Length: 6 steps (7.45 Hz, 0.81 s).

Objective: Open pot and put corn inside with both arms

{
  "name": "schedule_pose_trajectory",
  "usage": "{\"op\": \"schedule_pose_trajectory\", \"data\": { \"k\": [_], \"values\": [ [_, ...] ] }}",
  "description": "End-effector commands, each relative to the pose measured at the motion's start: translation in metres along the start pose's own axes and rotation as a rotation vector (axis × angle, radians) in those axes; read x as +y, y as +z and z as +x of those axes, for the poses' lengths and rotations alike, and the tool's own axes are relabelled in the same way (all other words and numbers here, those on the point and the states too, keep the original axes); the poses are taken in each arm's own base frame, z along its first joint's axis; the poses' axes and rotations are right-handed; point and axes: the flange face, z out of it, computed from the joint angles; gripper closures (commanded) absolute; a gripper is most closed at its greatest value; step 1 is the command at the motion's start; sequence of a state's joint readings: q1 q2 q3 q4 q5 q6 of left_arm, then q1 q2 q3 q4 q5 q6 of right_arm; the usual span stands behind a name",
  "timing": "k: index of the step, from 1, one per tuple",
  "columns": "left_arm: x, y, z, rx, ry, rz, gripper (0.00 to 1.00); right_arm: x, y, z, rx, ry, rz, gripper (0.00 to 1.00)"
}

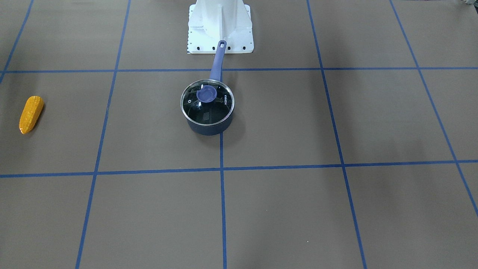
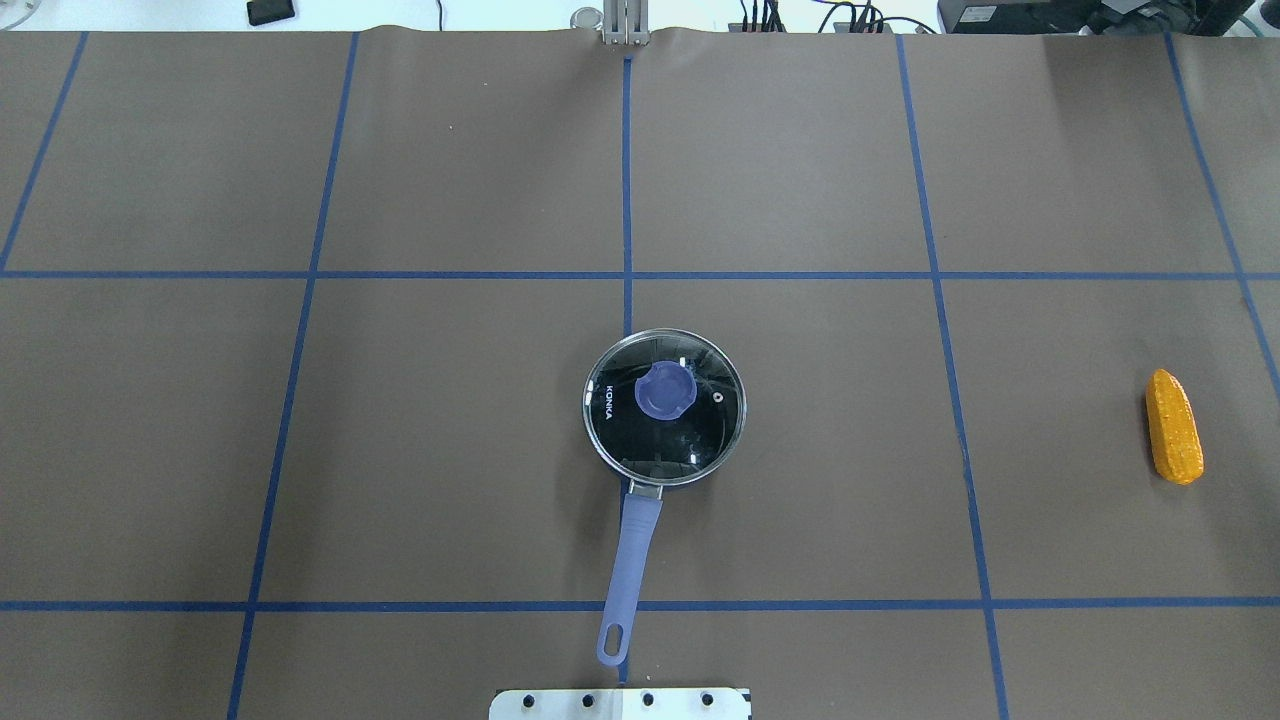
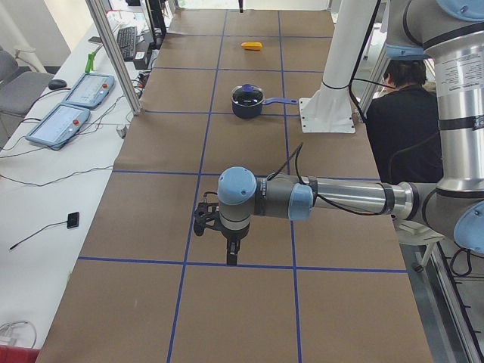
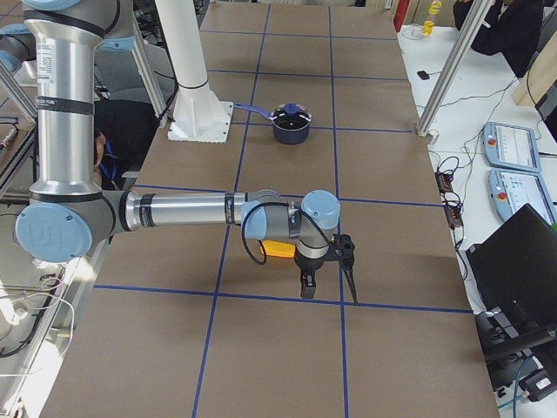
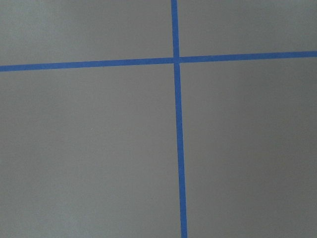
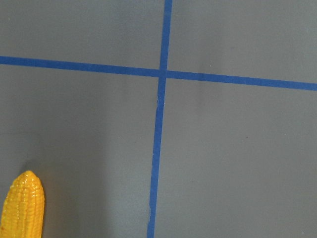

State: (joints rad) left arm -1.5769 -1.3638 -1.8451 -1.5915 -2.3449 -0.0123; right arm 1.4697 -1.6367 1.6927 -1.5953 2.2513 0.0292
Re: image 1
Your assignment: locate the white camera mast base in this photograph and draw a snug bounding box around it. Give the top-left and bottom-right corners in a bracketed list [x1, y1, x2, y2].
[187, 0, 254, 54]

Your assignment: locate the glass pot lid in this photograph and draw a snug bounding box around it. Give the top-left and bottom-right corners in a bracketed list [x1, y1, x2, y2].
[180, 79, 235, 127]

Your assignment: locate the yellow corn cob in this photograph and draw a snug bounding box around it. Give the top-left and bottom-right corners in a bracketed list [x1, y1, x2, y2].
[19, 96, 44, 135]

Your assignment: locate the dark blue saucepan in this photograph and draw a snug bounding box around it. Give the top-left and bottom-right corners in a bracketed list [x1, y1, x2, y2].
[180, 40, 235, 136]

